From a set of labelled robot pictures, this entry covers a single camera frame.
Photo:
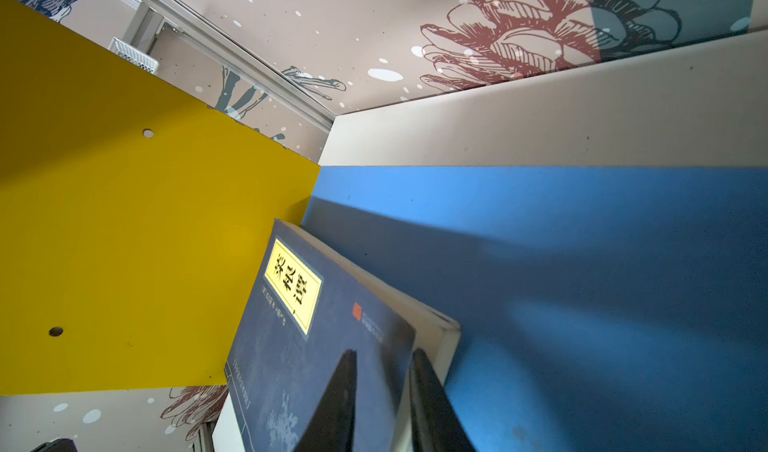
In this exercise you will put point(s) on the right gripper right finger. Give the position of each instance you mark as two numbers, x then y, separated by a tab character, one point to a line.
434	424

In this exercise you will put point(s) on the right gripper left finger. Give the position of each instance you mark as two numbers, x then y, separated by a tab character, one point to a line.
331	427

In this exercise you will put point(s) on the blue book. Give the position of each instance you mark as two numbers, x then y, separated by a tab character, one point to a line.
308	306

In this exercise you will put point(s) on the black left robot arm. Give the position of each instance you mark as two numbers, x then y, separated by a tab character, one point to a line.
57	445

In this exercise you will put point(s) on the yellow pink blue bookshelf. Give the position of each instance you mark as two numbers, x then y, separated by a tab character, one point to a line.
602	309

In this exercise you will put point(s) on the horizontal aluminium frame bar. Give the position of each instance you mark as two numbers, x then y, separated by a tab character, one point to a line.
217	44

